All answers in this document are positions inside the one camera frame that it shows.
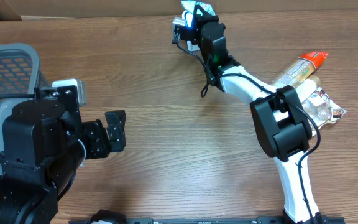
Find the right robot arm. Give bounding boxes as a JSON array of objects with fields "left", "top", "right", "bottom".
[{"left": 172, "top": 5, "right": 323, "bottom": 223}]

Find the beige snack bag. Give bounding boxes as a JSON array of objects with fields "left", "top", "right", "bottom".
[{"left": 302, "top": 87, "right": 347, "bottom": 129}]

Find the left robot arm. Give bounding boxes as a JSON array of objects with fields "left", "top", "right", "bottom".
[{"left": 0, "top": 85, "right": 126, "bottom": 223}]

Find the mint green wipes pack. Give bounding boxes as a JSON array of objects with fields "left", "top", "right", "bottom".
[{"left": 180, "top": 0, "right": 216, "bottom": 17}]

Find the orange spaghetti pasta package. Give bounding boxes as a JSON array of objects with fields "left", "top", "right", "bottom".
[{"left": 272, "top": 51, "right": 329, "bottom": 88}]

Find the grey plastic mesh basket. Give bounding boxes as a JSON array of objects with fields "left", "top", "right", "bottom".
[{"left": 0, "top": 43, "right": 50, "bottom": 151}]

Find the white barcode scanner stand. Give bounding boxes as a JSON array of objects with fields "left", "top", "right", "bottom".
[{"left": 181, "top": 10, "right": 200, "bottom": 52}]

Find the white bottle gold cap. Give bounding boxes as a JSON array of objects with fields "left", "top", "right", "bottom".
[{"left": 295, "top": 75, "right": 321, "bottom": 103}]

